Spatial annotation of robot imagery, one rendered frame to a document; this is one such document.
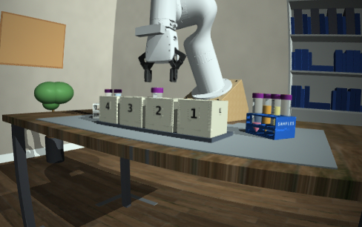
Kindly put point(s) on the white tube rack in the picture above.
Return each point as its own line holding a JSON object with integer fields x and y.
{"x": 95, "y": 111}

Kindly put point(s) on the blue tube rack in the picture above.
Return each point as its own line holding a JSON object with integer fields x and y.
{"x": 284, "y": 127}

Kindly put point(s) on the purple tube cap with white dot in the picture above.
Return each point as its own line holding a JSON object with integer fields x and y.
{"x": 157, "y": 92}

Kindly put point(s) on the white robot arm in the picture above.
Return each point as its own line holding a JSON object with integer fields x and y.
{"x": 198, "y": 46}

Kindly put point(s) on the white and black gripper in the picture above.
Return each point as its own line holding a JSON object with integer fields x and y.
{"x": 162, "y": 49}

